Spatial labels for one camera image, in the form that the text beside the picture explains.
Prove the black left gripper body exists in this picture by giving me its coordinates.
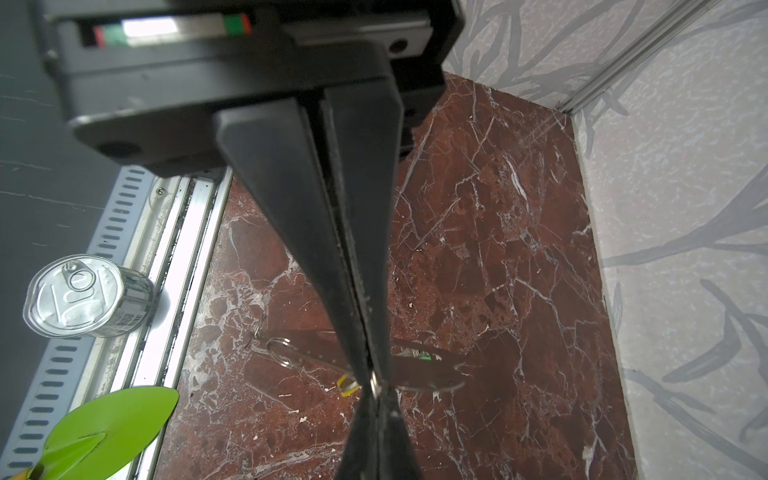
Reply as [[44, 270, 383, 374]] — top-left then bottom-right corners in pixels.
[[33, 1, 465, 177]]

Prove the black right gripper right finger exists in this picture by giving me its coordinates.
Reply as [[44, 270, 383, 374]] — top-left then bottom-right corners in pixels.
[[376, 388, 423, 480]]

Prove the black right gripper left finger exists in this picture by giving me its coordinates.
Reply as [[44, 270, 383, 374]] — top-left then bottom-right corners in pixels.
[[335, 391, 378, 480]]

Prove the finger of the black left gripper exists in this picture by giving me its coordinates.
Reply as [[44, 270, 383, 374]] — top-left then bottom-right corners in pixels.
[[322, 79, 403, 384], [213, 99, 370, 359]]

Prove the round silver tin lid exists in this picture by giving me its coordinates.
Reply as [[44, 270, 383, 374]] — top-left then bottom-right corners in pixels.
[[23, 254, 155, 338]]

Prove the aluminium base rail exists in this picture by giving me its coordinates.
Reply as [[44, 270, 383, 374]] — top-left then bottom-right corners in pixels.
[[1, 167, 233, 479]]

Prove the green toy shovel yellow handle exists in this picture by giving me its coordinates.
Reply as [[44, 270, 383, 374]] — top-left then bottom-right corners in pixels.
[[15, 386, 180, 480]]

